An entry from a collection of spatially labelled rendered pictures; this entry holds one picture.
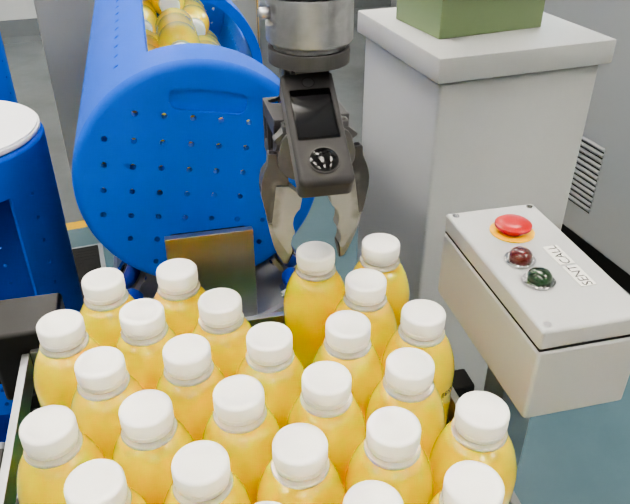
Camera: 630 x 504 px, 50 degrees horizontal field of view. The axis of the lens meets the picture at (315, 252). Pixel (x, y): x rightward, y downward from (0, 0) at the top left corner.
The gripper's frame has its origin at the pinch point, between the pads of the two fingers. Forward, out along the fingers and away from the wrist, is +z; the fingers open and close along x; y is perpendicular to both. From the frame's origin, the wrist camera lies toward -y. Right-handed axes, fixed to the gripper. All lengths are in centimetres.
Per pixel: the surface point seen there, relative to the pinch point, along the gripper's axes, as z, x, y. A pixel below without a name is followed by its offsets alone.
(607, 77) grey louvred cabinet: 38, -137, 142
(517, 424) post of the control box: 18.4, -19.8, -10.6
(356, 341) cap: 0.4, -0.2, -13.8
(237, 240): 4.2, 6.5, 10.8
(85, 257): 93, 45, 157
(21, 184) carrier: 11, 35, 46
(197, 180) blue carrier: -1.3, 10.1, 16.1
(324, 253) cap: -0.1, -0.8, -0.7
